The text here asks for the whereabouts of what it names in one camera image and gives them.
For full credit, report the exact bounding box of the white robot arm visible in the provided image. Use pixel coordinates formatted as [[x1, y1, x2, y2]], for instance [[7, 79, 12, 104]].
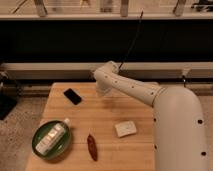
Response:
[[94, 61, 208, 171]]

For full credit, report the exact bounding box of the white rectangular eraser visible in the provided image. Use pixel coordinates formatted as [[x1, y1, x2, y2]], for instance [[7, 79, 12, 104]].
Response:
[[115, 121, 137, 138]]

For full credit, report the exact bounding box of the black smartphone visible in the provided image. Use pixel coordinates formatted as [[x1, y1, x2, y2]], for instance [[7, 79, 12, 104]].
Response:
[[64, 89, 82, 105]]

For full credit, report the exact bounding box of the dried red chili pepper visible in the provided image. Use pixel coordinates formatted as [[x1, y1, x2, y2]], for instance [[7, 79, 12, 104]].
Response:
[[87, 134, 98, 161]]

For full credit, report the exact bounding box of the green round plate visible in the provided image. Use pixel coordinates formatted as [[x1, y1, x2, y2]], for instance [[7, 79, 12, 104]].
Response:
[[31, 120, 73, 160]]

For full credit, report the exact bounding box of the white plastic bottle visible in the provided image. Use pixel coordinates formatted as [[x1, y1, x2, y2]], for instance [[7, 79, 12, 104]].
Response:
[[35, 118, 72, 156]]

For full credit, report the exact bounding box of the black equipment at left edge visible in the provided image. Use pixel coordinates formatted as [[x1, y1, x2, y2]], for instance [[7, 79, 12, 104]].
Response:
[[0, 71, 21, 120]]

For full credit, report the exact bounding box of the black hanging cable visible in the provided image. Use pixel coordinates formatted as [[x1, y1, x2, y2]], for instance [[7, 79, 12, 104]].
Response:
[[117, 10, 145, 71]]

